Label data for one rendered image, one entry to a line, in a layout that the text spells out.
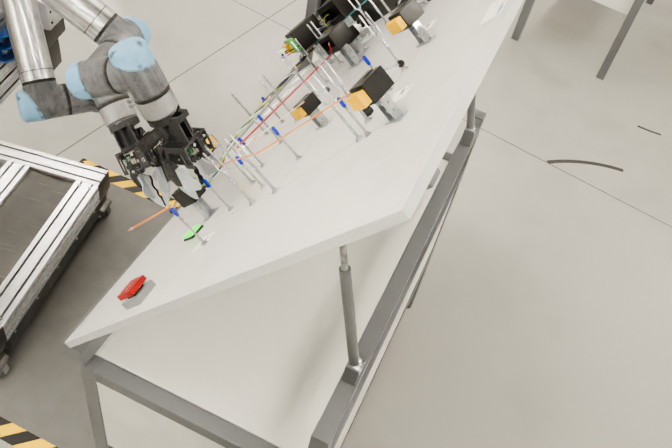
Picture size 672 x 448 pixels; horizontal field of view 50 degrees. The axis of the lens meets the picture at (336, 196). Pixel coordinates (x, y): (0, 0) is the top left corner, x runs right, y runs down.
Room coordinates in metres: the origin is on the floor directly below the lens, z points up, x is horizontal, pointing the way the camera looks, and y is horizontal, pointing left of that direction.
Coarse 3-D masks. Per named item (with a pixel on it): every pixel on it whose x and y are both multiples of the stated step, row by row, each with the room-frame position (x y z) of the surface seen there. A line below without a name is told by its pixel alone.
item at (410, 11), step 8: (408, 0) 1.35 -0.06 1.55; (424, 0) 1.39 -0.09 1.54; (400, 8) 1.33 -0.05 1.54; (408, 8) 1.33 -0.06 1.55; (416, 8) 1.34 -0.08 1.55; (392, 16) 1.32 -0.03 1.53; (408, 16) 1.31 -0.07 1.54; (416, 16) 1.33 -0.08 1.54; (408, 24) 1.30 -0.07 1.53; (416, 24) 1.32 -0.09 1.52; (416, 32) 1.33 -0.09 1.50; (424, 32) 1.32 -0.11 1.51; (424, 40) 1.31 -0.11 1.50
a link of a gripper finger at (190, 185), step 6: (180, 168) 1.03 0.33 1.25; (180, 174) 1.03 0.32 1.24; (186, 174) 1.02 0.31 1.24; (180, 180) 1.02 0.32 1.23; (186, 180) 1.02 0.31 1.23; (192, 180) 1.02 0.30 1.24; (186, 186) 1.02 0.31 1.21; (192, 186) 1.02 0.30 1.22; (198, 186) 1.01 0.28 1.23; (186, 192) 1.02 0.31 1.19; (192, 192) 1.03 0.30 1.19; (198, 198) 1.03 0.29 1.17
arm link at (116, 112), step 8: (112, 104) 1.18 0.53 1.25; (120, 104) 1.19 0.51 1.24; (128, 104) 1.20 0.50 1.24; (104, 112) 1.17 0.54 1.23; (112, 112) 1.17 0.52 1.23; (120, 112) 1.18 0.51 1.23; (128, 112) 1.19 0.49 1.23; (136, 112) 1.21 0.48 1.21; (104, 120) 1.17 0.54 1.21; (112, 120) 1.16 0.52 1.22; (120, 120) 1.17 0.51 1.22
